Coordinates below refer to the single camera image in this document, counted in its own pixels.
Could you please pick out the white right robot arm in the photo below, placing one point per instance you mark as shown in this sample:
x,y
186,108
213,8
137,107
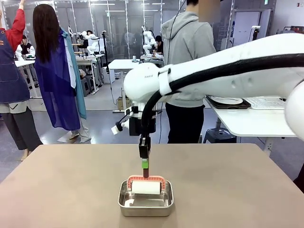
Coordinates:
x,y
213,71

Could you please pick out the white round plate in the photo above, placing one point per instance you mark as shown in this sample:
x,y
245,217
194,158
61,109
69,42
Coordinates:
x,y
225,100

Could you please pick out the dark metal serving tray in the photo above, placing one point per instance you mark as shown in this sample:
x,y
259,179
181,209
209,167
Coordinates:
x,y
228,106

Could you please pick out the white camera on stand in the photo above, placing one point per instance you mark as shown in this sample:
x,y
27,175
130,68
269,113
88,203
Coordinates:
x,y
256,27

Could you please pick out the seated person black top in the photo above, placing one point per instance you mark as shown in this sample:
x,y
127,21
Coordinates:
x,y
159,46

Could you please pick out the seated person varsity jacket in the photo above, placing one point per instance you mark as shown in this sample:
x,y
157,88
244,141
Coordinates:
x,y
26,48

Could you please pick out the white grid tray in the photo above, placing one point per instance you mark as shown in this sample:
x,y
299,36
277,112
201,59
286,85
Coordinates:
x,y
266,103

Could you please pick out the small steel rectangular container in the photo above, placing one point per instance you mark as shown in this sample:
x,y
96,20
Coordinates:
x,y
145,209

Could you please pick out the mannequin red shirt denim apron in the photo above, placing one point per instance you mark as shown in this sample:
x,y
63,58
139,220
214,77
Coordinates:
x,y
9,78

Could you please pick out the white robot workbench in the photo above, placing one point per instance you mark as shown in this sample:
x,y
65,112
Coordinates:
x,y
83,62

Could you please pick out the metal cup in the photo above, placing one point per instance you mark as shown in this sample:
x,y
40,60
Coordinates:
x,y
135,58

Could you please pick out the background machine red part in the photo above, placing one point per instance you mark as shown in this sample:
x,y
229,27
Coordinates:
x,y
295,29

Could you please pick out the white desk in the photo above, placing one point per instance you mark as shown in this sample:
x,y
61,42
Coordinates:
x,y
23,63
123,64

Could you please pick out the white computer case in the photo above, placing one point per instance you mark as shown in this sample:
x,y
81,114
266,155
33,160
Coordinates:
x,y
109,74

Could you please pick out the cardboard box under desk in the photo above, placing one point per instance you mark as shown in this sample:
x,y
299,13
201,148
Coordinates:
x,y
121,103

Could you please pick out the wrist camera with white connector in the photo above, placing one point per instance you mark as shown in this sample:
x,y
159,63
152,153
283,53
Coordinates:
x,y
133,126

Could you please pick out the person in grey hoodie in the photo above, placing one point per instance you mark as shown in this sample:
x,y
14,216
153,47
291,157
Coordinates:
x,y
187,47

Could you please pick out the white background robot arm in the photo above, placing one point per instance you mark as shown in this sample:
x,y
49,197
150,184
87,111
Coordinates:
x,y
91,45
147,40

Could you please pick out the long-haired person in blue cape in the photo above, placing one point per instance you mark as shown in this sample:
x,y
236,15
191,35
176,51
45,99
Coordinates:
x,y
57,83

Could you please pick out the white side table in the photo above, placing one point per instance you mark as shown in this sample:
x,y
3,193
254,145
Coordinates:
x,y
249,123

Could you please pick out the black camera stand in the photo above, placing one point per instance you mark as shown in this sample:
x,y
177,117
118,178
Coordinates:
x,y
106,52

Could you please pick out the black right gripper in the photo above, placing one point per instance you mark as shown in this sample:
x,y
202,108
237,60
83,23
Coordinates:
x,y
153,124

